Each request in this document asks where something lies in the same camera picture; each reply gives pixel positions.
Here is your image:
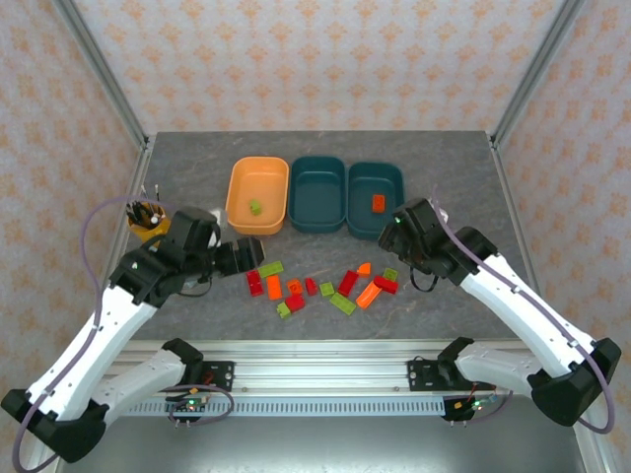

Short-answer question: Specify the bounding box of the orange plastic container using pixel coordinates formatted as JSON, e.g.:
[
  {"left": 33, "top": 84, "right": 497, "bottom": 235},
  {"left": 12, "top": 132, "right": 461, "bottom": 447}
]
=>
[{"left": 225, "top": 156, "right": 291, "bottom": 236}]

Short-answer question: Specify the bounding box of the teal plastic container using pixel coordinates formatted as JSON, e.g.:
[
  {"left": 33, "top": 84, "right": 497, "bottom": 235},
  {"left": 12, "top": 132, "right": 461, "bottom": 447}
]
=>
[
  {"left": 347, "top": 161, "right": 406, "bottom": 241},
  {"left": 287, "top": 156, "right": 346, "bottom": 234}
]

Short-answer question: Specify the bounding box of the red black power wire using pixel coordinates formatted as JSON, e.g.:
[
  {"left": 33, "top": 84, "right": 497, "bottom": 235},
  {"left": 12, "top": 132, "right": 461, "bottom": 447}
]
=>
[
  {"left": 165, "top": 373, "right": 218, "bottom": 403},
  {"left": 453, "top": 378, "right": 497, "bottom": 410}
]

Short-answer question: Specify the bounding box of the grey slotted cable duct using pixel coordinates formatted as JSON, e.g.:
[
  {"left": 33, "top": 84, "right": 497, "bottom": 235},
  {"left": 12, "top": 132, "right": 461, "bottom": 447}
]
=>
[{"left": 117, "top": 397, "right": 467, "bottom": 418}]

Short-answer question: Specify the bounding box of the aluminium table side rail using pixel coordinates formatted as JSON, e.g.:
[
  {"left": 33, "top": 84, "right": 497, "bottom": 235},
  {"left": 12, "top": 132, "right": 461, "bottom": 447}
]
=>
[
  {"left": 489, "top": 137, "right": 536, "bottom": 282},
  {"left": 115, "top": 140, "right": 157, "bottom": 257}
]

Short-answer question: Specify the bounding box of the orange curved slope lego piece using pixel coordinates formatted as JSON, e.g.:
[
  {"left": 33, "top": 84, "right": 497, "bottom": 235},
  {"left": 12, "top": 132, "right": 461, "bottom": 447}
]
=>
[{"left": 355, "top": 280, "right": 384, "bottom": 310}]

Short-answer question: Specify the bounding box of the aluminium frame post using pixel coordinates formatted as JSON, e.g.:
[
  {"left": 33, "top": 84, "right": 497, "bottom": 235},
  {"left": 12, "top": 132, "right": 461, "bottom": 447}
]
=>
[
  {"left": 51, "top": 0, "right": 149, "bottom": 149},
  {"left": 492, "top": 0, "right": 586, "bottom": 149}
]

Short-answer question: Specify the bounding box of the yellow pen cup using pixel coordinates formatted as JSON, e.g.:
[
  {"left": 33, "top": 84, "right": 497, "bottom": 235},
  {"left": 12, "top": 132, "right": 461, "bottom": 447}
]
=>
[{"left": 126, "top": 204, "right": 174, "bottom": 247}]

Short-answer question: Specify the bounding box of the black pen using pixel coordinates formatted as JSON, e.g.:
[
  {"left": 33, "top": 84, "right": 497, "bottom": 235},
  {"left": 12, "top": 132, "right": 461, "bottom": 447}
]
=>
[{"left": 125, "top": 200, "right": 149, "bottom": 228}]

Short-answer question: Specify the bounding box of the wide aluminium mounting rail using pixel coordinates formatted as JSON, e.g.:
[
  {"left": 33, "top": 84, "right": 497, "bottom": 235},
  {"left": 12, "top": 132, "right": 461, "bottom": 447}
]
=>
[{"left": 112, "top": 338, "right": 543, "bottom": 395}]

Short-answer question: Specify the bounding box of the long purple arm cable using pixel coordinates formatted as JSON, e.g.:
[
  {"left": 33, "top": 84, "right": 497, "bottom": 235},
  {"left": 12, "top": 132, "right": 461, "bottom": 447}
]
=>
[
  {"left": 10, "top": 195, "right": 174, "bottom": 473},
  {"left": 431, "top": 184, "right": 617, "bottom": 435}
]

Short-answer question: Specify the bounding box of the grey metal sheet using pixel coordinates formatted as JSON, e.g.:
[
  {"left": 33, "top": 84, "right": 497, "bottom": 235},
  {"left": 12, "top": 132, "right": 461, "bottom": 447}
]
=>
[{"left": 58, "top": 416, "right": 581, "bottom": 473}]

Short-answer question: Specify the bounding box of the short purple cable loop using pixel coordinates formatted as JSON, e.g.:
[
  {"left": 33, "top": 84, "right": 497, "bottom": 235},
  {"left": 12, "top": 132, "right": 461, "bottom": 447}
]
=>
[
  {"left": 167, "top": 386, "right": 234, "bottom": 426},
  {"left": 451, "top": 388, "right": 514, "bottom": 426}
]

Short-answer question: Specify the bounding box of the thin black camera cable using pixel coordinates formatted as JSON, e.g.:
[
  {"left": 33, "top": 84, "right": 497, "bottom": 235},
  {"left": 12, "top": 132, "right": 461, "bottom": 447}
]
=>
[
  {"left": 176, "top": 275, "right": 218, "bottom": 298},
  {"left": 408, "top": 265, "right": 440, "bottom": 293}
]

